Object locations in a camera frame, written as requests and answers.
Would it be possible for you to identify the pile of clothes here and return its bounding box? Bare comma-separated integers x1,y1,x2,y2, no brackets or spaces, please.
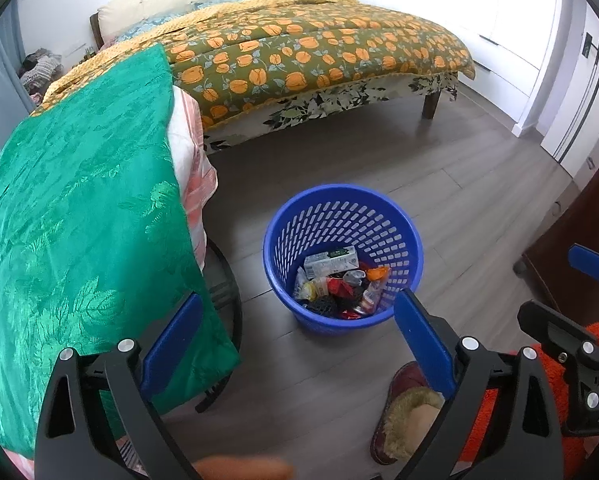
18,49,63,93

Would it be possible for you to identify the green patterned cloth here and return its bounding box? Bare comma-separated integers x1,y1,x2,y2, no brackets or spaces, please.
0,42,241,453

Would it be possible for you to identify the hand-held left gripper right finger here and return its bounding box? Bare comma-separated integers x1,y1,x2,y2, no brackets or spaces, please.
394,289,564,480

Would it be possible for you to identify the black metal table frame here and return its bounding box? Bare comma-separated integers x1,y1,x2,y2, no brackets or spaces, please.
194,237,244,413

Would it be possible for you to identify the brown fur-lined slipper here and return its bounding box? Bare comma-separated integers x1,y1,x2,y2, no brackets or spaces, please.
369,360,446,467

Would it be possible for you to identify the blue plastic basket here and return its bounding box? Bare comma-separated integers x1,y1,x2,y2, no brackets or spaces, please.
263,184,424,336

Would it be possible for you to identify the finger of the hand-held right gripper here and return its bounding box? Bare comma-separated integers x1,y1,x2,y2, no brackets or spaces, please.
568,244,599,292
517,300,599,361

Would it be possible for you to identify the floral bed skirt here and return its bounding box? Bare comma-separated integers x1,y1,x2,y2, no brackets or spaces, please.
202,71,457,153

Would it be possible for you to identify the yellow blanket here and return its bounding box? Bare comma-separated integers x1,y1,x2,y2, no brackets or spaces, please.
40,0,360,106

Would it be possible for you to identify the teal floral pillow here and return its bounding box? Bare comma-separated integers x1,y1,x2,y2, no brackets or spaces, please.
117,12,180,41
194,0,260,11

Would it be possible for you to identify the orange fleece trouser leg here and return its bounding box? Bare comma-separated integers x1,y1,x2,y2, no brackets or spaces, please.
457,314,599,480

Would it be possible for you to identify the person's left hand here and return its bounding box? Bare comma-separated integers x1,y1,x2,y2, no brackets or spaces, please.
200,455,295,480

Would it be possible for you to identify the white wardrobe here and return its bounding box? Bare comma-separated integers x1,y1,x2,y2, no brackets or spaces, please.
324,0,575,161

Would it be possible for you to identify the black foam net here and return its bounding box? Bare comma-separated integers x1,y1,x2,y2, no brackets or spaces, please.
304,295,360,318

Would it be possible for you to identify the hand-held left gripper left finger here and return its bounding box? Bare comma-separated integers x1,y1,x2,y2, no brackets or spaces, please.
34,291,204,480

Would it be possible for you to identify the wooden bed leg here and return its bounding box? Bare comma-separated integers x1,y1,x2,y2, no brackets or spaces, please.
422,87,443,120

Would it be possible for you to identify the crushed red can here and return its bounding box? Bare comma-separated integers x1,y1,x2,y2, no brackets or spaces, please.
352,285,383,317

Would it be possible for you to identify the orange floral quilt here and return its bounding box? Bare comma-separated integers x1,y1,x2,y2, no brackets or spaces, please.
30,0,475,131

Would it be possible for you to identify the dark brown wooden cabinet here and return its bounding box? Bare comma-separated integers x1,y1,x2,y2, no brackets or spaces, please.
522,127,599,328

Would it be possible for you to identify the yellow snack packet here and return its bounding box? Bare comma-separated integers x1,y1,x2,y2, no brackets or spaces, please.
299,277,330,303

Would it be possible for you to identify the white and green milk carton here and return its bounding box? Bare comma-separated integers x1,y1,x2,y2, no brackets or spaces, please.
303,246,359,279

